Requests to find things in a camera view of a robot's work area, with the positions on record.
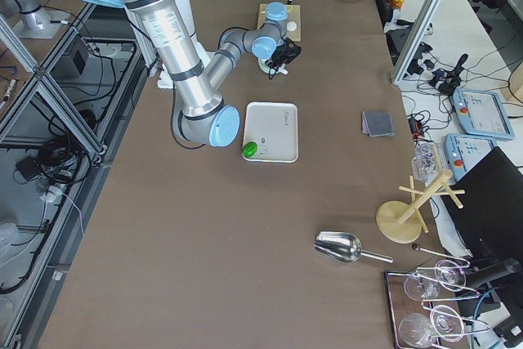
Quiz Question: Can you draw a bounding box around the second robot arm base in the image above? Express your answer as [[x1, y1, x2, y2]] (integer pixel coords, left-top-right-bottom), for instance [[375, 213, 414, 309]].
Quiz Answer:
[[1, 0, 60, 39]]

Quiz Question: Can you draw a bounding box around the black monitor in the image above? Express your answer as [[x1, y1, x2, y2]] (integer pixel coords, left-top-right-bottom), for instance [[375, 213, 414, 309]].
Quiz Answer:
[[442, 147, 522, 261]]

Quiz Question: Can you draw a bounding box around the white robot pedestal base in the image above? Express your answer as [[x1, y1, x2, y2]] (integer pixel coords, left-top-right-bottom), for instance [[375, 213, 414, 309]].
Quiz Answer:
[[125, 0, 213, 89]]

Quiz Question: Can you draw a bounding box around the mint green bowl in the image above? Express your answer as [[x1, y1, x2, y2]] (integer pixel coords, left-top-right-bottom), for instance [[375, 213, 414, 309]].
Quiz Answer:
[[257, 58, 275, 75]]

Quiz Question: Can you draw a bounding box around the cream rabbit print tray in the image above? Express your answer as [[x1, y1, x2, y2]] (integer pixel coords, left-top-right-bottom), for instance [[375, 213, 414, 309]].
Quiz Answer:
[[242, 101, 299, 163]]

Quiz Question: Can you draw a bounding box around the wine glass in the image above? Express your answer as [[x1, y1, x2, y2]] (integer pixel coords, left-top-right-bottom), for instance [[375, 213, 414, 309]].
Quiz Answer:
[[398, 305, 465, 348], [404, 259, 466, 301]]

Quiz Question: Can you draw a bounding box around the steel metal scoop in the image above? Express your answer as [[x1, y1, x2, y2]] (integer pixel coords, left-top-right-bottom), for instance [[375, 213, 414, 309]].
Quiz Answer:
[[314, 230, 394, 263]]

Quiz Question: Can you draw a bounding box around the teach pendant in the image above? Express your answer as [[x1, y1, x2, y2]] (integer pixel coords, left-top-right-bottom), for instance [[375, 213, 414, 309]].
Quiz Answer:
[[444, 133, 497, 181], [452, 87, 516, 140]]

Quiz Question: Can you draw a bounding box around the aluminium frame post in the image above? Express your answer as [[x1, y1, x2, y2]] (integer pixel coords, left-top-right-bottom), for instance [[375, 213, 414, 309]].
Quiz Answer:
[[391, 0, 441, 86]]

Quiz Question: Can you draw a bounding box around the wire glass rack tray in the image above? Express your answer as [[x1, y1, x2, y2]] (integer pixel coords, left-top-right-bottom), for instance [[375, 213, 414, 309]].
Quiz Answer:
[[383, 259, 489, 348]]

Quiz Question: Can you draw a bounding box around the lower teach pendant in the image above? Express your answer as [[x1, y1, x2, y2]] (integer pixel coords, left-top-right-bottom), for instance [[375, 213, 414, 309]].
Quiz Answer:
[[444, 133, 497, 181]]

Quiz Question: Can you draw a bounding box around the green pepper toy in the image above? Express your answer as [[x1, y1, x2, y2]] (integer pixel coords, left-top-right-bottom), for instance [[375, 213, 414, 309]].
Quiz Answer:
[[242, 141, 258, 158]]

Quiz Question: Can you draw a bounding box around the clear glass jar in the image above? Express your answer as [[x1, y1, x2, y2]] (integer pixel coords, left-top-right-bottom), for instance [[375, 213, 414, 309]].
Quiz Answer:
[[411, 142, 447, 183]]

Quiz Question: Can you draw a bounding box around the grey folded cloth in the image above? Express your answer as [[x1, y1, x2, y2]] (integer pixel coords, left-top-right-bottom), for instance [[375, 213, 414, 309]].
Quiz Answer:
[[361, 111, 396, 137]]

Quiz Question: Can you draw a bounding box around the wooden mug tree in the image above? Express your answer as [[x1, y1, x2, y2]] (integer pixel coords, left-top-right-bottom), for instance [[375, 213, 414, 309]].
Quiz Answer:
[[376, 144, 466, 244]]

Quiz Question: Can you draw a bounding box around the upper teach pendant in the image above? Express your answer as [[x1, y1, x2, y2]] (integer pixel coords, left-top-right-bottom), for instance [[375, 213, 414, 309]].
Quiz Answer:
[[452, 87, 516, 140]]

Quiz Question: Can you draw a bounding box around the lower wine glass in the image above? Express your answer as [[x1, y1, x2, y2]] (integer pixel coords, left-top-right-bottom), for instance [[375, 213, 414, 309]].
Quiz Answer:
[[398, 305, 465, 348]]

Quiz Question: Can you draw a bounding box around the upper wine glass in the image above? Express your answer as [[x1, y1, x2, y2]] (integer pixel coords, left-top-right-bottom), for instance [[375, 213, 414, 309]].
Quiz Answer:
[[404, 259, 466, 301]]

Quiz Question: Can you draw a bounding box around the wooden cutting board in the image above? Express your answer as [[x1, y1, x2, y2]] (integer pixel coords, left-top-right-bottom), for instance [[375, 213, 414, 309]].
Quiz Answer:
[[257, 3, 302, 43]]

